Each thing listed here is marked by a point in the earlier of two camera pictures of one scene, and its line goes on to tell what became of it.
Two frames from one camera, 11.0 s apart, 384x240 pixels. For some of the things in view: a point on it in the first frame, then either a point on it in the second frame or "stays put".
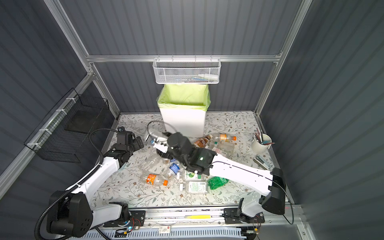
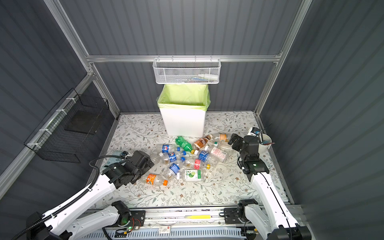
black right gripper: x=164 y=154 → x=239 y=141
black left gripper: x=137 y=146 → x=151 y=164
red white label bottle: x=219 y=151 stays put
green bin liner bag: x=188 y=96 stays put
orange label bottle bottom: x=153 y=179 stays put
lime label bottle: x=189 y=175 stays put
